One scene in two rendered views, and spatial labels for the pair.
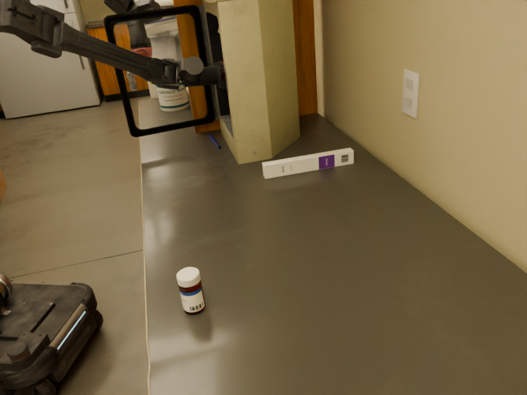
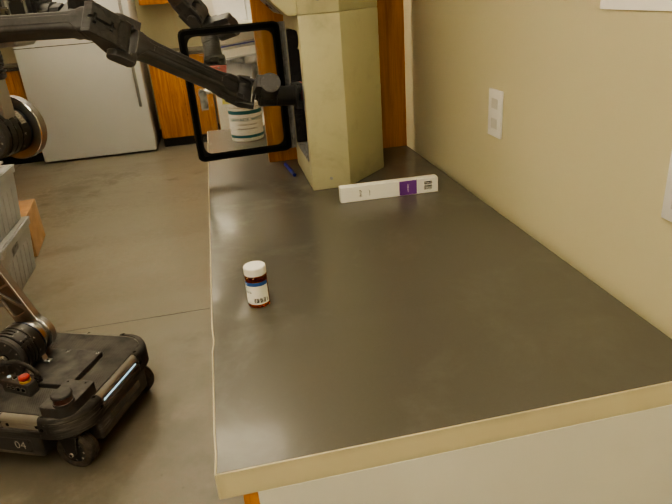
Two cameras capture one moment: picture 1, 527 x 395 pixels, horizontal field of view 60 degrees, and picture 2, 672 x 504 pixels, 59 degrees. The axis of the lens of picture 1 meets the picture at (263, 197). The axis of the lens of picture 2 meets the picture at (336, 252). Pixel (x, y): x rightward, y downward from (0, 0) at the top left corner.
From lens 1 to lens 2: 0.31 m
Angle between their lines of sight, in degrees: 4
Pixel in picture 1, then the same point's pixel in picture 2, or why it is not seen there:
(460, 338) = (513, 327)
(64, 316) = (112, 366)
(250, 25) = (331, 40)
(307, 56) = (396, 82)
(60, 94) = (111, 135)
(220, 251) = (288, 261)
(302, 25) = (391, 47)
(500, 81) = (570, 91)
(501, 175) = (574, 187)
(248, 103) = (326, 123)
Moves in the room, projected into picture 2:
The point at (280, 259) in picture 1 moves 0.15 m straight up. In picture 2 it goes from (348, 267) to (343, 199)
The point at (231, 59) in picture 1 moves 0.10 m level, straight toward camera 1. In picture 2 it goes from (310, 75) to (310, 80)
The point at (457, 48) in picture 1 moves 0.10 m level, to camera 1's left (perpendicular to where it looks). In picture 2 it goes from (535, 61) to (487, 65)
